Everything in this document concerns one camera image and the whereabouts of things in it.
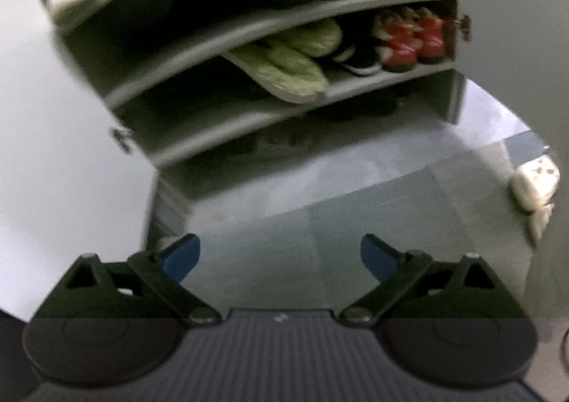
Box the cream clog brown strap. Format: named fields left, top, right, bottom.
left=509, top=154, right=562, bottom=213

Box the white cabinet door left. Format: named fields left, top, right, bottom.
left=1, top=0, right=156, bottom=321

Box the green slipper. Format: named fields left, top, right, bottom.
left=277, top=19, right=342, bottom=58
left=223, top=40, right=329, bottom=104

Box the grey shoe cabinet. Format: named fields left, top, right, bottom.
left=39, top=0, right=465, bottom=239

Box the red white sneaker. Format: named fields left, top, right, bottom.
left=416, top=7, right=447, bottom=64
left=373, top=14, right=420, bottom=73

